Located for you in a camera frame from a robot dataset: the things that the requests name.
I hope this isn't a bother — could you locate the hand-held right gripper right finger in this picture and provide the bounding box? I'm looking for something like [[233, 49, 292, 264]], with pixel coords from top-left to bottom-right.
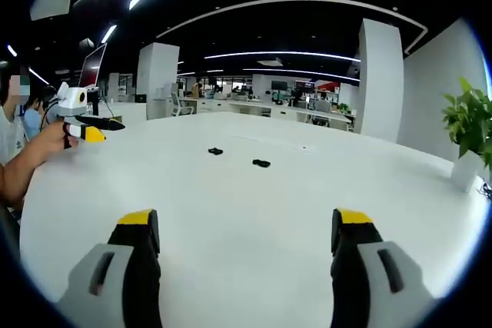
[[331, 207, 438, 328]]

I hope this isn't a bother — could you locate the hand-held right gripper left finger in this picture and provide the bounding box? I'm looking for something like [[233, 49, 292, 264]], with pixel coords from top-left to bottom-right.
[[56, 208, 161, 328]]

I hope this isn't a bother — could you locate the person's left hand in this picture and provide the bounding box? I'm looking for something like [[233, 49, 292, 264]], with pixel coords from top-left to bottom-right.
[[37, 121, 80, 157]]

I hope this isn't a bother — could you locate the computer monitor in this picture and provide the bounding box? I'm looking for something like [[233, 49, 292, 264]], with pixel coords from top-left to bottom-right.
[[78, 42, 108, 89]]

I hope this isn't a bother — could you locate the white office chair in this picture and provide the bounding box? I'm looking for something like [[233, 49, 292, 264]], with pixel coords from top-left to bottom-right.
[[169, 91, 194, 118]]

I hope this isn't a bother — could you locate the white ceiling air unit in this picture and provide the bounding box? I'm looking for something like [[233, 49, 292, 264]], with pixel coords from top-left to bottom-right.
[[29, 0, 75, 22]]

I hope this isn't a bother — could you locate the white plant pot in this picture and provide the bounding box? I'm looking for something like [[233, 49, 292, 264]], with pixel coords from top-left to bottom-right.
[[450, 150, 482, 194]]

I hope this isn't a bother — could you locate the row of white office desks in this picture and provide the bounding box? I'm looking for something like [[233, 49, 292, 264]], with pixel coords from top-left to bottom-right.
[[180, 97, 355, 132]]

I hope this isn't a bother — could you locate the green potted plant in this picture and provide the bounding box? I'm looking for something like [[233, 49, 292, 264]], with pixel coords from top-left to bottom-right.
[[440, 76, 492, 171]]

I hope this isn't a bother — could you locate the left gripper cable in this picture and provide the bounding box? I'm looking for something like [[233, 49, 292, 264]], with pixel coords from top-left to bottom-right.
[[39, 100, 59, 131]]

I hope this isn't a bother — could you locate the black cable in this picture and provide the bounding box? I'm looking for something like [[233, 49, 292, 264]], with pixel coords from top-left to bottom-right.
[[476, 180, 492, 201]]

